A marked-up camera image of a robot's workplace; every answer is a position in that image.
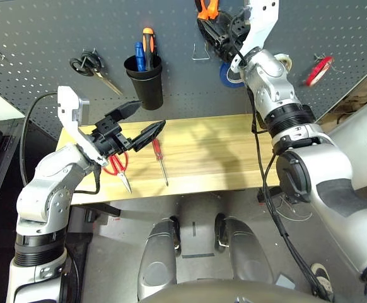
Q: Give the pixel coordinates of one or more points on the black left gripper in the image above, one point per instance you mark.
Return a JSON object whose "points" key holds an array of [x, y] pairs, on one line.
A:
{"points": [[111, 139]]}

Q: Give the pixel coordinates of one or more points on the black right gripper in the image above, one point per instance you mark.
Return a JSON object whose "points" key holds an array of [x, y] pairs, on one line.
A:
{"points": [[234, 34]]}

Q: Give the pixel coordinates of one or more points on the orange black needle-nose pliers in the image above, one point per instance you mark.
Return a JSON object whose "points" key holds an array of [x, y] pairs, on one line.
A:
{"points": [[207, 11]]}

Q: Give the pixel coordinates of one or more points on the red tape roll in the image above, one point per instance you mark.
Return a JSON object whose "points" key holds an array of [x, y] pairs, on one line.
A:
{"points": [[316, 74]]}

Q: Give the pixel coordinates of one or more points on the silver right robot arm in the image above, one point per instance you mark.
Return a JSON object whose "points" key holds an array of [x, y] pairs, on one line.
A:
{"points": [[312, 173]]}

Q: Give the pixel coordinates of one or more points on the dark grey pegboard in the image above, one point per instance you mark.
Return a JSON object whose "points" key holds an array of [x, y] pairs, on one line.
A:
{"points": [[60, 25]]}

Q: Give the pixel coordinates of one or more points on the black plastic cup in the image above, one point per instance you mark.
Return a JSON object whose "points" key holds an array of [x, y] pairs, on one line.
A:
{"points": [[149, 88]]}

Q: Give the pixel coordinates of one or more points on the blue tape roll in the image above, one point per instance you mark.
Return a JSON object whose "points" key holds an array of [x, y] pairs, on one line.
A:
{"points": [[224, 77]]}

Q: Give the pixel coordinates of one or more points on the white tape roll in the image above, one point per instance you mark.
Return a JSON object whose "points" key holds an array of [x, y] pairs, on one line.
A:
{"points": [[286, 61]]}

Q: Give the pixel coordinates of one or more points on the black table leg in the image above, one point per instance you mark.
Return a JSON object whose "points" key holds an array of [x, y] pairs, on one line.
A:
{"points": [[267, 195], [108, 209]]}

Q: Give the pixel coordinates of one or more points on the black side cabinet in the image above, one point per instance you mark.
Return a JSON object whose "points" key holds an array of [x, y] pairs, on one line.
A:
{"points": [[3, 170]]}

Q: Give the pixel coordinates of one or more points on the white framed wooden shelf unit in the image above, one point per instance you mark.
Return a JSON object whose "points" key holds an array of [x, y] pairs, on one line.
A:
{"points": [[353, 101]]}

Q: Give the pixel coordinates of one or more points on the silver right robot leg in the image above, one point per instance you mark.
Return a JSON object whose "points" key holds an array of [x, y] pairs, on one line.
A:
{"points": [[243, 252]]}

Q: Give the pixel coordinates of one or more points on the white machine housing with vent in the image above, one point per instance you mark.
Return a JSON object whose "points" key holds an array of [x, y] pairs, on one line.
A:
{"points": [[360, 148]]}

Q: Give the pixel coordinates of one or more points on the grey robot torso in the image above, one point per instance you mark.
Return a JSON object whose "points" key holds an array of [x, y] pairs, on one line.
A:
{"points": [[234, 292]]}

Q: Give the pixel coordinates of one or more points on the grey square floor plate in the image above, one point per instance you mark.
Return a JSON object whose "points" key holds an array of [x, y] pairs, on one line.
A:
{"points": [[286, 281]]}

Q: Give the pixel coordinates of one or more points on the white black sneaker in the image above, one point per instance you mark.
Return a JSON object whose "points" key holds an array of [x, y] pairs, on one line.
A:
{"points": [[323, 281]]}

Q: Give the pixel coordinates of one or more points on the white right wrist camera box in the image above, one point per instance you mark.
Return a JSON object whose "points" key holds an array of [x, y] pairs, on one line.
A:
{"points": [[260, 22]]}

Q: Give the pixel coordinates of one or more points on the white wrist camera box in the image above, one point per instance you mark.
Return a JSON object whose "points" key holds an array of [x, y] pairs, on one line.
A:
{"points": [[71, 116], [260, 22]]}

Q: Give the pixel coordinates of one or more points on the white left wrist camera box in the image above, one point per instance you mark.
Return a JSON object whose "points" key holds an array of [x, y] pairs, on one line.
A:
{"points": [[71, 116]]}

